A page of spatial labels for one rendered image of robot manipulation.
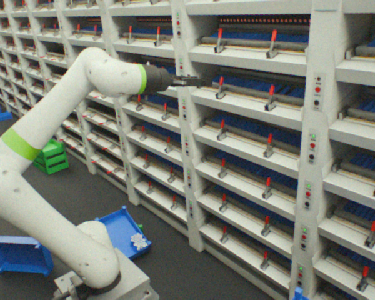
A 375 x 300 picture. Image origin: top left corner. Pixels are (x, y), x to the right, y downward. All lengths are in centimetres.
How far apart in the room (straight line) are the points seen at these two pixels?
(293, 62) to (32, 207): 91
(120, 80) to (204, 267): 125
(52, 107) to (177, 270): 118
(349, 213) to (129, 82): 89
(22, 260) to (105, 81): 147
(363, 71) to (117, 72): 69
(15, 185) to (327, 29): 98
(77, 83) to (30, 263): 136
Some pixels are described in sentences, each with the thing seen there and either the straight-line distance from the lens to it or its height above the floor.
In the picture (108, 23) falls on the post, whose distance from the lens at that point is 219.
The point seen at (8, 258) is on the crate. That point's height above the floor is 4.
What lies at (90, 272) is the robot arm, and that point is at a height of 59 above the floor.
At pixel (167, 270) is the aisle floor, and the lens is 198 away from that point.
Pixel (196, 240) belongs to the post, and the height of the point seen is 8.
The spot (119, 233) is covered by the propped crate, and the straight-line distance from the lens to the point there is 216.
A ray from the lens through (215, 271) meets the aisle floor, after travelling 195.
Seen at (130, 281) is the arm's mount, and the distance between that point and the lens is 142.
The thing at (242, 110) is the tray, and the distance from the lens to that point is 142.
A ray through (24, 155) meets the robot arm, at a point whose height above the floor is 93.
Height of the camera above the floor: 133
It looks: 24 degrees down
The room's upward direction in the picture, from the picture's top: 4 degrees counter-clockwise
